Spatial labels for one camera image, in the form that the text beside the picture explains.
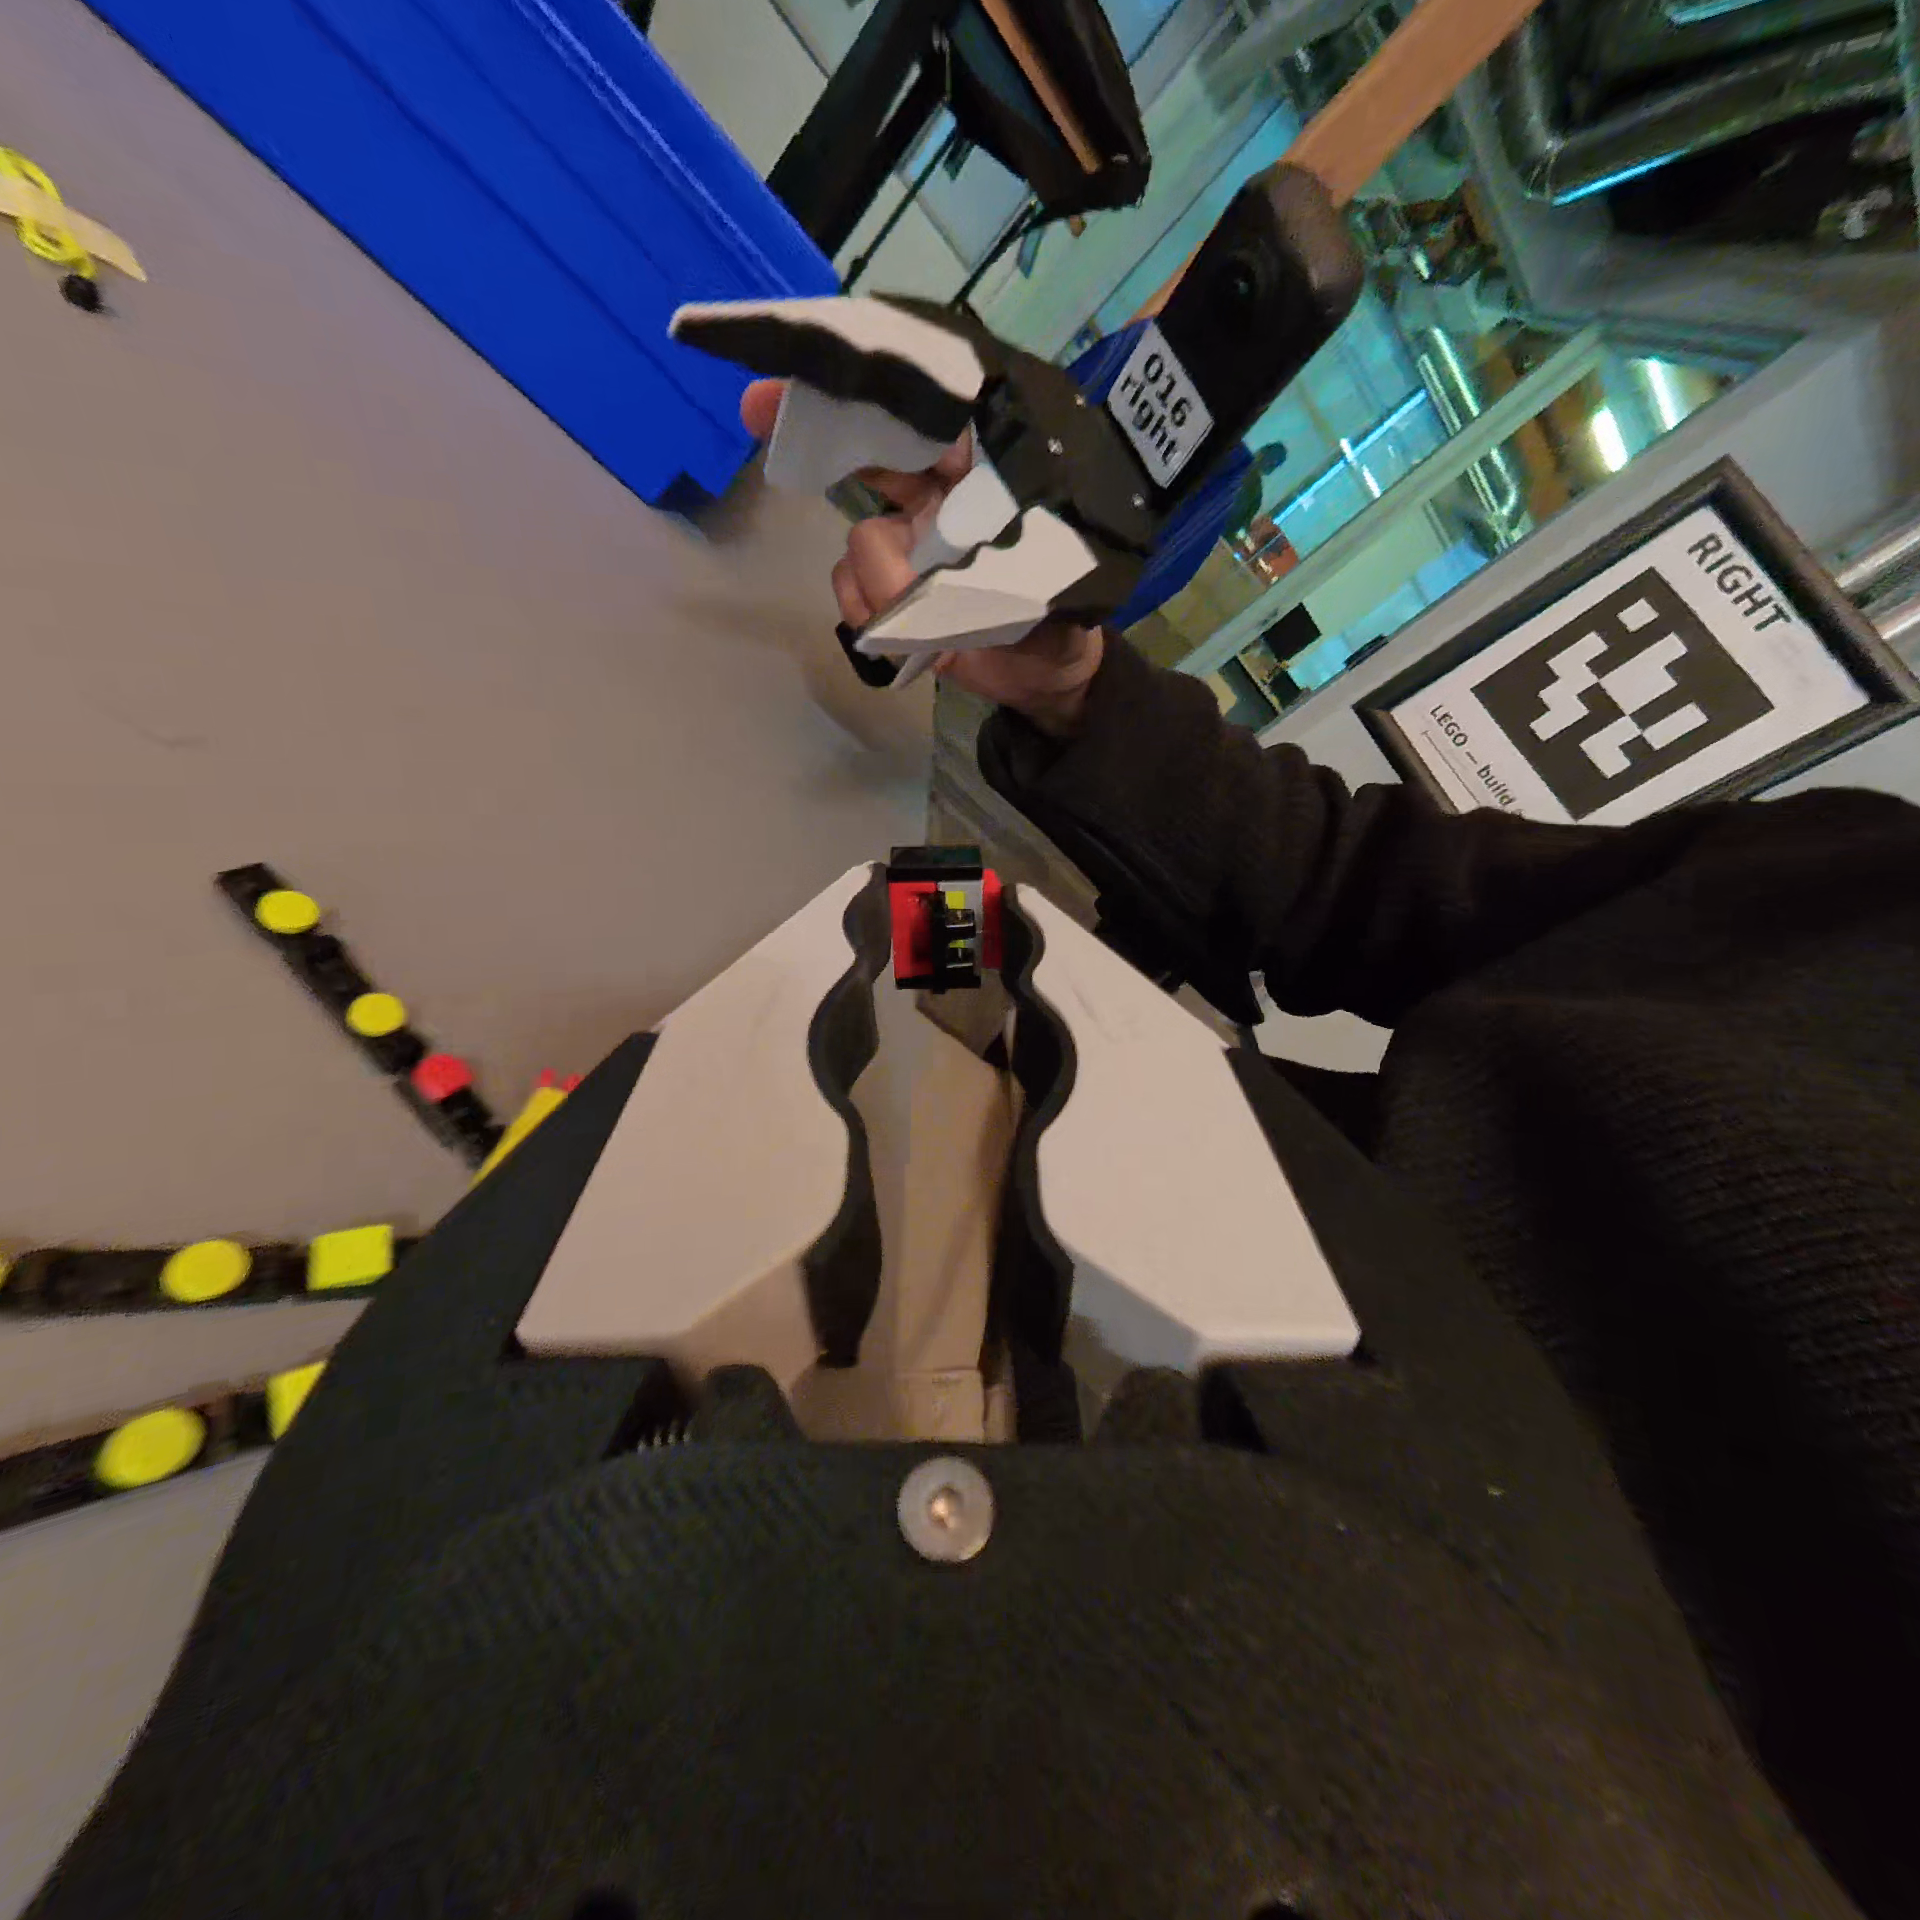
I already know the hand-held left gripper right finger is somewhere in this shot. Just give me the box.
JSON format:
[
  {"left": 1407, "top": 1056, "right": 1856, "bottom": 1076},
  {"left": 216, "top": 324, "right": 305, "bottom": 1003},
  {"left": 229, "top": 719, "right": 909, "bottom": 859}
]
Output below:
[{"left": 994, "top": 884, "right": 1363, "bottom": 1375}]

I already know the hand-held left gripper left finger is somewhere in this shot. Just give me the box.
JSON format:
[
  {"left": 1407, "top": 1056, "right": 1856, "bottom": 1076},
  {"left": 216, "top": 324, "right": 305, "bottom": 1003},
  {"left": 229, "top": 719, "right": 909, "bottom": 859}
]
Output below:
[{"left": 515, "top": 864, "right": 906, "bottom": 1373}]

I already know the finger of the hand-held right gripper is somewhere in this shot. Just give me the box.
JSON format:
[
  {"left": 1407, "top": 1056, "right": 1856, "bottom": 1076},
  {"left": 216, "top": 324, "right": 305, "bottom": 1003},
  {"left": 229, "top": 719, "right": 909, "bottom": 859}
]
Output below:
[
  {"left": 860, "top": 462, "right": 1109, "bottom": 669},
  {"left": 668, "top": 293, "right": 997, "bottom": 445}
]

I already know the red black yellow lego body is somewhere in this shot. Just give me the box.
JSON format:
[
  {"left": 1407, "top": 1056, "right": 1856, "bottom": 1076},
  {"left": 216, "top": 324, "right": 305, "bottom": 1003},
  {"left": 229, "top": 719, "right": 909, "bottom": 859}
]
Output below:
[{"left": 885, "top": 845, "right": 1008, "bottom": 996}]

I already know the person's right forearm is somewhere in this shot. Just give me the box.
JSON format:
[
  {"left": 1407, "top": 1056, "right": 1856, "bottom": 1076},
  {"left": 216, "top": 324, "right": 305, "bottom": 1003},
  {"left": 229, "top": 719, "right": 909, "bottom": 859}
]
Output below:
[{"left": 977, "top": 632, "right": 1699, "bottom": 1074}]

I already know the black yellow red lego leg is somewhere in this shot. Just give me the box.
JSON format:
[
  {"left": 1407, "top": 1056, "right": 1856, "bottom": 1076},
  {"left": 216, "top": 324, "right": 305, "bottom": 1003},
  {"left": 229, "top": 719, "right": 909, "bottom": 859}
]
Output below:
[{"left": 214, "top": 864, "right": 507, "bottom": 1176}]

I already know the person's right hand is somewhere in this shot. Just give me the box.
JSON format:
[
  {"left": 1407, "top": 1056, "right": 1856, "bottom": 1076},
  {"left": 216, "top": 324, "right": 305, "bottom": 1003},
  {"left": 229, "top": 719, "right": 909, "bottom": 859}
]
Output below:
[{"left": 744, "top": 379, "right": 1109, "bottom": 742}]

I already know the black equipment stand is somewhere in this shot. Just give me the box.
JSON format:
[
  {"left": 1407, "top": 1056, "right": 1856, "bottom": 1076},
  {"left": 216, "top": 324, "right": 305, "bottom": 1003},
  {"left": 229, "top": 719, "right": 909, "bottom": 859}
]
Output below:
[{"left": 766, "top": 0, "right": 1158, "bottom": 234}]

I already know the blue plastic bin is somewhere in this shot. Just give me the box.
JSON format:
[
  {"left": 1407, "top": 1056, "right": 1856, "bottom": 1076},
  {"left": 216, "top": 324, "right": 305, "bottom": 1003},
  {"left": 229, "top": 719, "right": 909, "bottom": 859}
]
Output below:
[{"left": 82, "top": 0, "right": 846, "bottom": 523}]

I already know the person's black sweater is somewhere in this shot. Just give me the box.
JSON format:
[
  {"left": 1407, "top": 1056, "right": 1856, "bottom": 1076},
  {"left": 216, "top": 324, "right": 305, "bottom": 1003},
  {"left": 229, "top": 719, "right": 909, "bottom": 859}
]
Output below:
[{"left": 1246, "top": 788, "right": 1920, "bottom": 1920}]

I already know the wooden beam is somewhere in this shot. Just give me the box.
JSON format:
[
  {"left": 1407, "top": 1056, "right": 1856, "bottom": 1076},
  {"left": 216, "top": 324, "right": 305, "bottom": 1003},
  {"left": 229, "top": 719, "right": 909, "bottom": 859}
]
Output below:
[{"left": 1289, "top": 0, "right": 1549, "bottom": 205}]

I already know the black framed tag sign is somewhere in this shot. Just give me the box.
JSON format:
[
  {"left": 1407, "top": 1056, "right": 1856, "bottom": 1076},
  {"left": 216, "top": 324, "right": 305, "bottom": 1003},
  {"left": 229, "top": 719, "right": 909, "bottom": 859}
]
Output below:
[{"left": 1354, "top": 456, "right": 1920, "bottom": 831}]

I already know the beige tape strip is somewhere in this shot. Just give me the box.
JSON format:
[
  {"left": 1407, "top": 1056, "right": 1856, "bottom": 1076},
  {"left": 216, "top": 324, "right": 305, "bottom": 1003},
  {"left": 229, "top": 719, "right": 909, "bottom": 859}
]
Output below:
[{"left": 0, "top": 176, "right": 149, "bottom": 287}]

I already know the yellow cord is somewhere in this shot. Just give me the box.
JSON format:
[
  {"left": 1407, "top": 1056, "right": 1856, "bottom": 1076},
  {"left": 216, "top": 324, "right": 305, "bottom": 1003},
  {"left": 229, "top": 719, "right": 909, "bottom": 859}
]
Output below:
[{"left": 0, "top": 147, "right": 114, "bottom": 315}]

